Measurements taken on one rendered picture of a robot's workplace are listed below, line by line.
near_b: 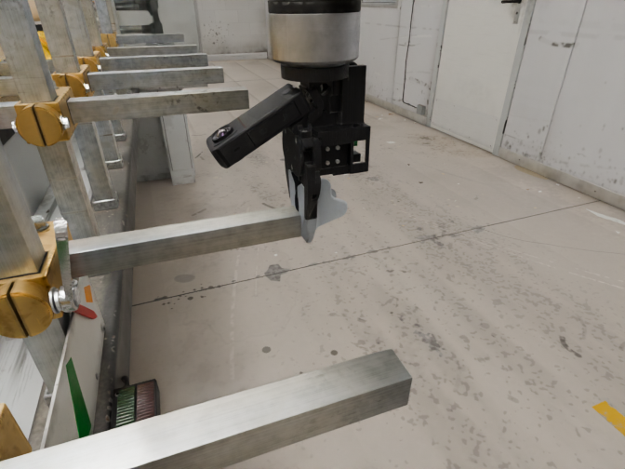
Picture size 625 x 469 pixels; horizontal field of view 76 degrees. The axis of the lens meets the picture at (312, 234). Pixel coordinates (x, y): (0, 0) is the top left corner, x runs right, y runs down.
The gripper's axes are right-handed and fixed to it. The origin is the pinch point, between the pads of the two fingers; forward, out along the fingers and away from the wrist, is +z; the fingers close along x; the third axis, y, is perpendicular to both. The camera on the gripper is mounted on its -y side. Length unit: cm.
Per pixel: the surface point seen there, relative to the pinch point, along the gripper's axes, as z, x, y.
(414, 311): 84, 61, 65
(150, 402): 12.1, -9.0, -20.9
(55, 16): -24, 44, -28
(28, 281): -4.7, -6.8, -27.5
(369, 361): -3.0, -24.2, -2.7
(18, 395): 19.9, 5.3, -39.4
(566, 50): 6, 165, 230
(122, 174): 12, 64, -27
